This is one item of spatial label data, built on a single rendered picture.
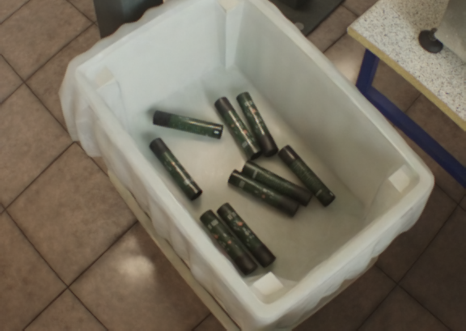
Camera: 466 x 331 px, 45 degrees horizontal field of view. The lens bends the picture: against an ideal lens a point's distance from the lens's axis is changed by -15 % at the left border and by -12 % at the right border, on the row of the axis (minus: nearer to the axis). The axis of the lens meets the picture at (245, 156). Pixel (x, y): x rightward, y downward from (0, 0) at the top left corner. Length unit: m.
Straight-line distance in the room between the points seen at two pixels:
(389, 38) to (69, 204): 1.08
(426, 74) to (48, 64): 1.36
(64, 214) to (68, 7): 0.82
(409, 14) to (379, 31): 0.10
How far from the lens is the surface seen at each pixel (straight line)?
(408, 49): 1.16
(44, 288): 1.77
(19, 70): 2.14
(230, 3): 1.28
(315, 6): 2.16
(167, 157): 1.30
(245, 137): 1.32
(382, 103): 1.46
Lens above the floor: 1.64
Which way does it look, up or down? 63 degrees down
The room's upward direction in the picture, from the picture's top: 4 degrees clockwise
